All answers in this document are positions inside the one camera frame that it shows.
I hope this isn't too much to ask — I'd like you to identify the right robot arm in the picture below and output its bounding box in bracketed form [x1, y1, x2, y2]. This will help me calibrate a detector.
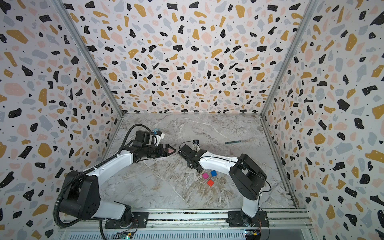
[178, 145, 269, 227]

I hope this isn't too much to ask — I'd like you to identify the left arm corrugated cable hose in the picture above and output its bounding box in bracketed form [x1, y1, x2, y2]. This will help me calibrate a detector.
[53, 123, 157, 240]

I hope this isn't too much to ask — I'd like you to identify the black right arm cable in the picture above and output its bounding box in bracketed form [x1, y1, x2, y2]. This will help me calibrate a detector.
[179, 140, 272, 240]

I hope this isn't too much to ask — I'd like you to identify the right corner metal post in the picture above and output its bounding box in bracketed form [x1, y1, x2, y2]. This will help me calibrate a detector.
[260, 0, 319, 118]

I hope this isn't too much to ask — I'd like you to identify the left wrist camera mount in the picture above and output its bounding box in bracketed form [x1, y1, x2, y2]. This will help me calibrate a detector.
[133, 131, 165, 147]

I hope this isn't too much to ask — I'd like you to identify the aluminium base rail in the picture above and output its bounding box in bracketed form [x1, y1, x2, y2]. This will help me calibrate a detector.
[58, 207, 314, 233]

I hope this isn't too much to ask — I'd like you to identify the small red cube block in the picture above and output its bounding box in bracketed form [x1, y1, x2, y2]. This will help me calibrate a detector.
[207, 180, 214, 187]

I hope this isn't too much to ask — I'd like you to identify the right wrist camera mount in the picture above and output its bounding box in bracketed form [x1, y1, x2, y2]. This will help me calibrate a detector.
[193, 140, 201, 151]

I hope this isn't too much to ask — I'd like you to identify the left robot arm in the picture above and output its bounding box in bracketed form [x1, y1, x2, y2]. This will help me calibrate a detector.
[54, 144, 176, 226]

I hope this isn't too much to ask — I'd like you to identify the corner metal post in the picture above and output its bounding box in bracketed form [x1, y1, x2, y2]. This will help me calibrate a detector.
[260, 0, 319, 118]
[53, 1, 124, 116]

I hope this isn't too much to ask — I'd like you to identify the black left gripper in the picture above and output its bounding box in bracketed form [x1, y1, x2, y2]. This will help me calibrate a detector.
[142, 144, 176, 158]

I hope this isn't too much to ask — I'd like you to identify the left corner metal post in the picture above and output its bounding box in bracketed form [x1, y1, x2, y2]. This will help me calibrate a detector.
[53, 1, 124, 116]

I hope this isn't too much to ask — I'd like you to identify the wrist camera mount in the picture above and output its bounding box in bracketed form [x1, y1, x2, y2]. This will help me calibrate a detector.
[193, 140, 201, 151]
[133, 131, 165, 147]

